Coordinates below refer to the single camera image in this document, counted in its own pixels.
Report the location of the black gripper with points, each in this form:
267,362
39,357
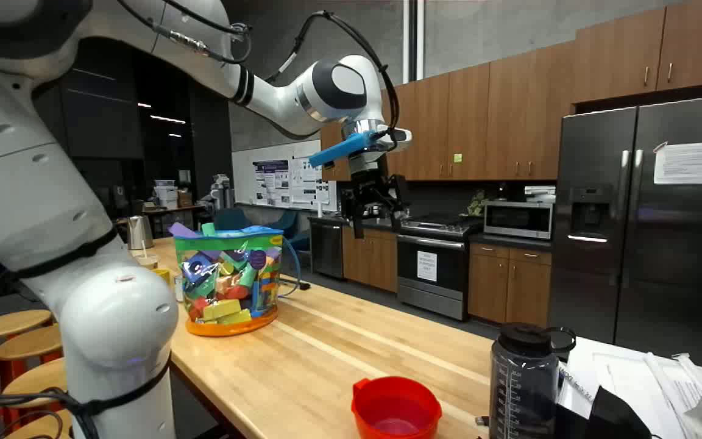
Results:
373,194

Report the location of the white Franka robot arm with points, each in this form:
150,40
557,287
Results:
41,204

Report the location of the clear bag of foam blocks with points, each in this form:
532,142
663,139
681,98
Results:
229,281

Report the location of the brown lower cabinet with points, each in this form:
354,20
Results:
370,259
509,283

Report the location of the black dishwasher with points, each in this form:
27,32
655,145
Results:
326,248

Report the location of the paper note on stove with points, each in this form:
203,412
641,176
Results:
428,267

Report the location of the stainless steel stove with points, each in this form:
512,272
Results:
437,272

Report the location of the white poster board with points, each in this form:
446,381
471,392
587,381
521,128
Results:
286,181

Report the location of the green cabinet sticker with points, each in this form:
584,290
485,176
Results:
456,157

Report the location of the silver microwave oven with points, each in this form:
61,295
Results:
518,221

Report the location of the brown upper cabinets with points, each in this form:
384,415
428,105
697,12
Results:
512,114

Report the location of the red bowl right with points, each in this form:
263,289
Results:
395,406

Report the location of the purple foam wedge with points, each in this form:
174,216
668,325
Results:
184,231

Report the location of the dark water bottle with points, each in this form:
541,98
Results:
521,387

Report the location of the stainless steel refrigerator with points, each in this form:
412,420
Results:
652,236

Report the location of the paper note on refrigerator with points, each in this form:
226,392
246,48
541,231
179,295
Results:
693,161

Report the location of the white loose papers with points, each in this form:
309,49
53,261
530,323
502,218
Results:
658,381

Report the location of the wooden stool red legs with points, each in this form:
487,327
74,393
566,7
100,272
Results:
41,428
29,345
6,325
36,379

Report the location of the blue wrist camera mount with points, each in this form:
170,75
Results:
342,149

